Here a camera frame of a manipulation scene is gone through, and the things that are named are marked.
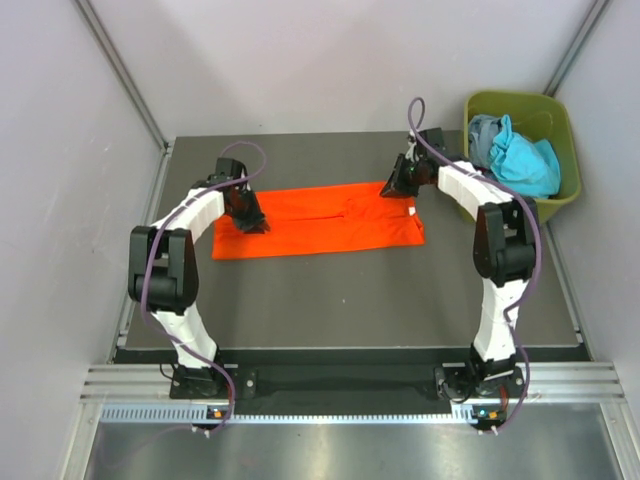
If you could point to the grey slotted cable duct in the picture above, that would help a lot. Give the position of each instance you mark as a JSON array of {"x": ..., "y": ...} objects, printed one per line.
[{"x": 207, "y": 415}]

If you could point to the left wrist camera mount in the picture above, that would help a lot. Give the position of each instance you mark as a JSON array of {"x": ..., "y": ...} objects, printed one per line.
[{"x": 229, "y": 174}]

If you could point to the olive green plastic bin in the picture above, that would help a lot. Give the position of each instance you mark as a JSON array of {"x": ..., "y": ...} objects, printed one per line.
[{"x": 536, "y": 117}]

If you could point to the orange t shirt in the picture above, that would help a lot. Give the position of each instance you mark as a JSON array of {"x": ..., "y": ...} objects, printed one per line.
[{"x": 321, "y": 220}]

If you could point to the light blue t shirt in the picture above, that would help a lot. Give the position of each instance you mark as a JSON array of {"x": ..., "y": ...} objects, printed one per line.
[{"x": 528, "y": 168}]

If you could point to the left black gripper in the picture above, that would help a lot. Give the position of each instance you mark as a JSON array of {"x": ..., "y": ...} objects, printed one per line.
[{"x": 255, "y": 222}]

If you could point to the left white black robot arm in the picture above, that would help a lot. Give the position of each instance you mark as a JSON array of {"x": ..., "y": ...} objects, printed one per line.
[{"x": 163, "y": 277}]

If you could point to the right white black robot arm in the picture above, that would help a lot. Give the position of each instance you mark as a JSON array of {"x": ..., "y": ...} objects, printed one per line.
[{"x": 504, "y": 255}]

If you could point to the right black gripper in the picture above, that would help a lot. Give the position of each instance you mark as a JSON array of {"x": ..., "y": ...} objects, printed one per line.
[{"x": 396, "y": 186}]

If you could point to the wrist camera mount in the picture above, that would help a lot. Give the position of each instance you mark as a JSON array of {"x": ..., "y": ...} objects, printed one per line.
[
  {"x": 229, "y": 174},
  {"x": 417, "y": 151}
]

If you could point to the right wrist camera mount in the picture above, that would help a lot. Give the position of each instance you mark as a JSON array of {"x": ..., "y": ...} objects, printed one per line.
[{"x": 417, "y": 151}]

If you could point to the grey blue t shirt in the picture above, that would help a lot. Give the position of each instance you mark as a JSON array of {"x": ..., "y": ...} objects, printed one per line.
[{"x": 482, "y": 130}]

